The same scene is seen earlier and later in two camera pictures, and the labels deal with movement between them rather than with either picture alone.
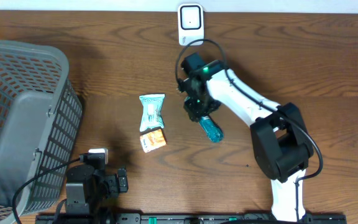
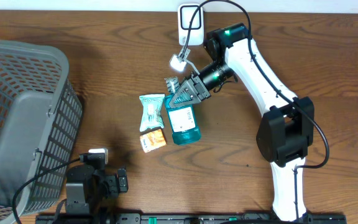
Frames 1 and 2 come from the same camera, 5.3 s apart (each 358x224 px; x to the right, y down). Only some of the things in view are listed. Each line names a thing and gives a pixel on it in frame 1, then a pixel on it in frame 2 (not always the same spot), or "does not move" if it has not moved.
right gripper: [194, 112] -> [203, 92]
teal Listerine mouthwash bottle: [214, 132] -> [184, 122]
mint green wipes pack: [152, 111] does not move
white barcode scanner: [191, 24] does not move
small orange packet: [153, 140] does not move
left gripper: [114, 186] does not move
